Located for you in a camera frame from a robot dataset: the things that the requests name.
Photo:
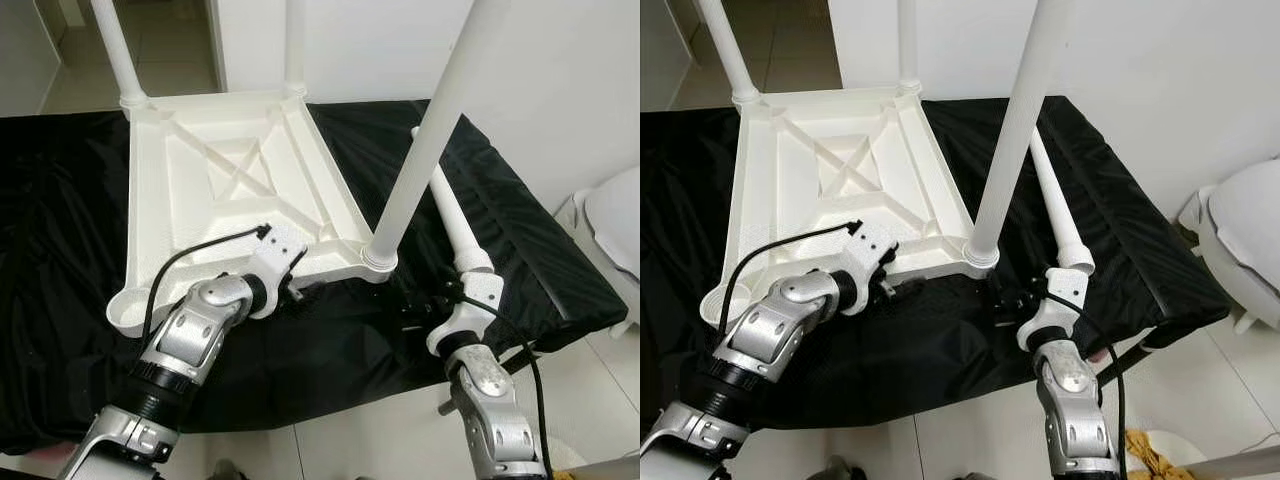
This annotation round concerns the grey metal pole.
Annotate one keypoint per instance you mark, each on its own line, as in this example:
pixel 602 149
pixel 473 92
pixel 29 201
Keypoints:
pixel 610 468
pixel 1240 462

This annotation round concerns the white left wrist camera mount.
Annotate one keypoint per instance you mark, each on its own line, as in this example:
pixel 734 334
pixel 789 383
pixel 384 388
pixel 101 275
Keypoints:
pixel 275 255
pixel 868 250

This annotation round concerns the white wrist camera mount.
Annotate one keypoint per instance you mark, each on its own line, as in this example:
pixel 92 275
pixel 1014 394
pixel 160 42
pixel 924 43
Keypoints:
pixel 1060 300
pixel 470 305
pixel 868 250
pixel 275 255

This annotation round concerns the black tablecloth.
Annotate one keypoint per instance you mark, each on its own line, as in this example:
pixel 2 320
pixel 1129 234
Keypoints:
pixel 60 300
pixel 680 300

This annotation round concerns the black metal table leg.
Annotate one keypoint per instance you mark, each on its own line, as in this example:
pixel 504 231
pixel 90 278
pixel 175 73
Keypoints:
pixel 448 406
pixel 1125 360

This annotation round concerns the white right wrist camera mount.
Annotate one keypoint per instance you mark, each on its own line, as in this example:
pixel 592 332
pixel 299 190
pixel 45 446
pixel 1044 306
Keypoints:
pixel 1060 300
pixel 470 305

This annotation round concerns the silver robot left leg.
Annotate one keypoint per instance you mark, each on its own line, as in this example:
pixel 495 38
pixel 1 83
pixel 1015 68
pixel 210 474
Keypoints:
pixel 226 470
pixel 838 470

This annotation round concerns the white round basin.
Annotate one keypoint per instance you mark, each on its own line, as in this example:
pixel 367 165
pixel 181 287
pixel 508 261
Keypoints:
pixel 1185 445

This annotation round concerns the white plastic table leg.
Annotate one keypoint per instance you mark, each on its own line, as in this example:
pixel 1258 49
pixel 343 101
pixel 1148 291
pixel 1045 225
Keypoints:
pixel 728 50
pixel 450 210
pixel 1055 200
pixel 1020 120
pixel 294 45
pixel 908 45
pixel 430 130
pixel 118 50

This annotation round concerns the white plastic table top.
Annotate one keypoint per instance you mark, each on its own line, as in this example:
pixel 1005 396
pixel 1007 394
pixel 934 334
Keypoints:
pixel 200 160
pixel 800 160

